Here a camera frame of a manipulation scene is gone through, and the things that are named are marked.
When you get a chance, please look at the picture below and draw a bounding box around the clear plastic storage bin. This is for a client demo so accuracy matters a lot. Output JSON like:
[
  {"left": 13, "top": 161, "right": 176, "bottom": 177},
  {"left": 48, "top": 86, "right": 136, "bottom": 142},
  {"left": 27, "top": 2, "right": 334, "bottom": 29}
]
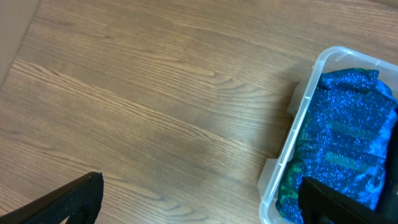
[{"left": 258, "top": 47, "right": 397, "bottom": 223}]

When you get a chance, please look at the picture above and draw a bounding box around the blue sequin garment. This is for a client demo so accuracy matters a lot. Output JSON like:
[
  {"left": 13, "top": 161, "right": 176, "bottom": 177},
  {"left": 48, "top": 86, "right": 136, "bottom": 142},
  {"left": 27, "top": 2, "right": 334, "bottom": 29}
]
[{"left": 275, "top": 68, "right": 397, "bottom": 223}]

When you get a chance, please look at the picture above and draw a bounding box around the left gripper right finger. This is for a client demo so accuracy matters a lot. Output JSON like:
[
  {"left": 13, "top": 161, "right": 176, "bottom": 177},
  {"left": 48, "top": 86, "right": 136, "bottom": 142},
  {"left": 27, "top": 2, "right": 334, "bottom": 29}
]
[{"left": 298, "top": 177, "right": 397, "bottom": 224}]

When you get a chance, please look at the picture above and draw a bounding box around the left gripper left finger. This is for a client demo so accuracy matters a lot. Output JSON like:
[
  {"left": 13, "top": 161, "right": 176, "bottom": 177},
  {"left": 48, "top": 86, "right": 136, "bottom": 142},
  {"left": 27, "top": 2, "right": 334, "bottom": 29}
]
[{"left": 1, "top": 172, "right": 104, "bottom": 224}]

